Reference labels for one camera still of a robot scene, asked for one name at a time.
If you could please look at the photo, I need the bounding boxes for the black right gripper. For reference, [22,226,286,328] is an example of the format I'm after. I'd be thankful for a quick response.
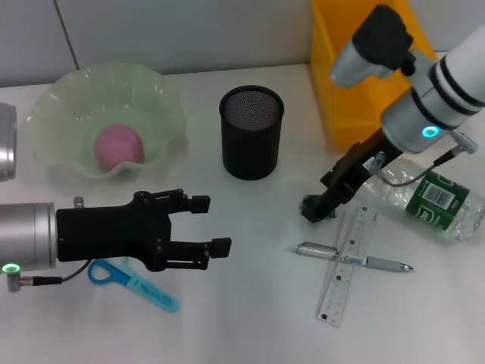
[312,127,403,224]

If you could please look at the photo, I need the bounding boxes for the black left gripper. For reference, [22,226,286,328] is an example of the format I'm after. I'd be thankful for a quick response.
[55,187,233,273]

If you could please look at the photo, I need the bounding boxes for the small green toy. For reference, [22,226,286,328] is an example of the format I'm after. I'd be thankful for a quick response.
[299,193,337,225]

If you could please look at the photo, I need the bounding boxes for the clear plastic water bottle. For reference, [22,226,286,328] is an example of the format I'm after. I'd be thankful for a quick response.
[355,158,485,243]

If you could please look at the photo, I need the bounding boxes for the pink peach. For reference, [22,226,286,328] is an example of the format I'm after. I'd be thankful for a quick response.
[93,124,146,171]

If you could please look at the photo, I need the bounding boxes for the grey ballpoint pen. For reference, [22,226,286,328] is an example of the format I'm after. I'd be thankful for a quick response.
[290,241,414,274]

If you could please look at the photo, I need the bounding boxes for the blue capped scissors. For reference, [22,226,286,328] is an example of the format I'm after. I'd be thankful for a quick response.
[87,257,180,315]

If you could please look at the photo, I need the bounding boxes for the transparent plastic ruler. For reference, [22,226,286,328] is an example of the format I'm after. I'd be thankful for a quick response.
[316,206,379,328]

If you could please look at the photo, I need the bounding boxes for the black mesh pen holder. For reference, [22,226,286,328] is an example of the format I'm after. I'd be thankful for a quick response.
[218,85,285,181]

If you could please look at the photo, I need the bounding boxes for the pale green glass fruit plate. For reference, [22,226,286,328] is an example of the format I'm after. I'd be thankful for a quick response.
[25,63,190,182]

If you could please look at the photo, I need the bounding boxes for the yellow plastic bin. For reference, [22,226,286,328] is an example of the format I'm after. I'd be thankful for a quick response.
[310,0,437,147]

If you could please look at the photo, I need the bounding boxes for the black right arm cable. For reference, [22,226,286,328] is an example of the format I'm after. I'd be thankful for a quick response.
[365,128,479,187]

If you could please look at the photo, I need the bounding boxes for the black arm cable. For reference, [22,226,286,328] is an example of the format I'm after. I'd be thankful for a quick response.
[365,128,479,187]
[7,261,92,293]

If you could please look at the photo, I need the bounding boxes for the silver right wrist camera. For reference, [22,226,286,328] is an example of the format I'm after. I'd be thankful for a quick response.
[330,4,416,89]

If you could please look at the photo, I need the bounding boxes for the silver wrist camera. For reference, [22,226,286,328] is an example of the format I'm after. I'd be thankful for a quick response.
[330,4,416,89]
[0,102,18,181]

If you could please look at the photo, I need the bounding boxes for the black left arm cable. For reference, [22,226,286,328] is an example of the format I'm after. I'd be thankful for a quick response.
[7,261,92,293]

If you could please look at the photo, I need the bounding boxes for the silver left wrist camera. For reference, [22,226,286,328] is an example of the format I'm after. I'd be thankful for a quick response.
[0,102,18,181]

